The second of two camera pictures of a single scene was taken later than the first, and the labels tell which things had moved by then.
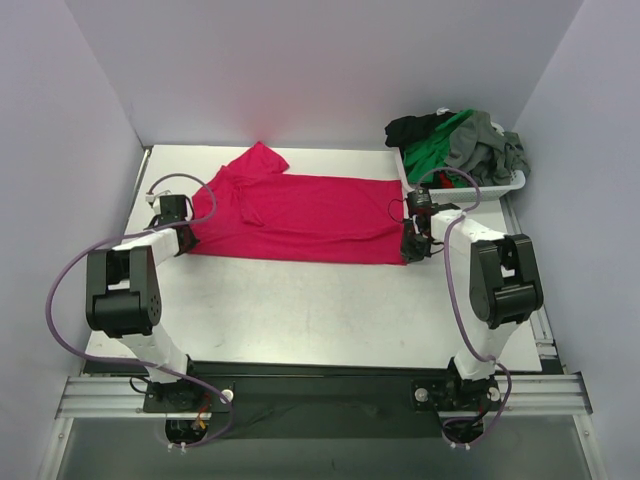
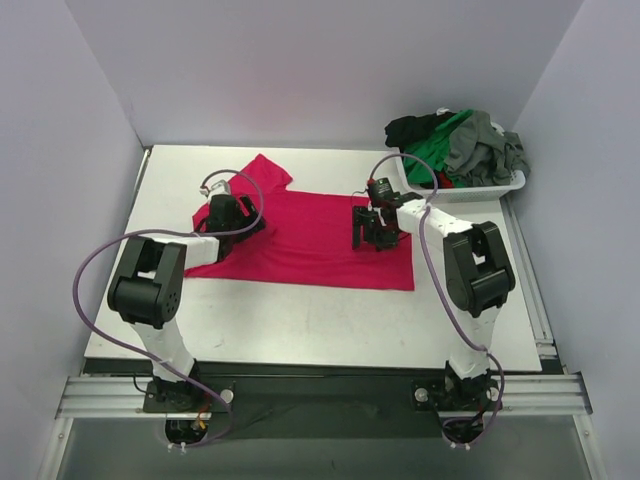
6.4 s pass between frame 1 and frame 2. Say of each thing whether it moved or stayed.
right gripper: moved
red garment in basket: stayed
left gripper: moved
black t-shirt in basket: stayed
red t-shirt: moved
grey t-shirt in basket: stayed
